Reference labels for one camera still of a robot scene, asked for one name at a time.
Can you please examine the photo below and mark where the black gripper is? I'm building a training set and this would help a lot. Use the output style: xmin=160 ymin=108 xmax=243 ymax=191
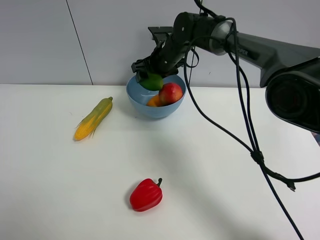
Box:
xmin=131 ymin=37 xmax=190 ymax=83

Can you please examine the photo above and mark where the green lime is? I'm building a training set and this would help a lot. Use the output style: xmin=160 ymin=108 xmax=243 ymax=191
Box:
xmin=139 ymin=72 xmax=164 ymax=91

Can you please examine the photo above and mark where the orange fruit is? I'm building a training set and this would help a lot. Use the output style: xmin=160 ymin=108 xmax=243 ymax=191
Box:
xmin=146 ymin=94 xmax=163 ymax=107

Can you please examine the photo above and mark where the red pomegranate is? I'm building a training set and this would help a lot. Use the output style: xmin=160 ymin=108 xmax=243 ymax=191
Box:
xmin=158 ymin=82 xmax=183 ymax=106

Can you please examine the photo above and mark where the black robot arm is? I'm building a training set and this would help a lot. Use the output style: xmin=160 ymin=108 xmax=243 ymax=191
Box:
xmin=131 ymin=12 xmax=320 ymax=133

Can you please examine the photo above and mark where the light blue bowl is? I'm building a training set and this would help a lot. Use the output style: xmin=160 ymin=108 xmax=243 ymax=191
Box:
xmin=126 ymin=75 xmax=187 ymax=119

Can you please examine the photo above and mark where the yellow corn cob with husk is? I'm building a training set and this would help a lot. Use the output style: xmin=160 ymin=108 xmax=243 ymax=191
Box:
xmin=73 ymin=96 xmax=113 ymax=141

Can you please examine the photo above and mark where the red bell pepper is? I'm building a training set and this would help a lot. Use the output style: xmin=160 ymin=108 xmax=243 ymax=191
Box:
xmin=129 ymin=178 xmax=163 ymax=212

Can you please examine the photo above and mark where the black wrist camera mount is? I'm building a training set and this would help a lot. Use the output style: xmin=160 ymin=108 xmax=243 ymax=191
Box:
xmin=148 ymin=26 xmax=173 ymax=45

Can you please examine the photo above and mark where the black cable bundle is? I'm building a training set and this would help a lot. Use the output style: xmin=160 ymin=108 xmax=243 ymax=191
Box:
xmin=183 ymin=0 xmax=320 ymax=240

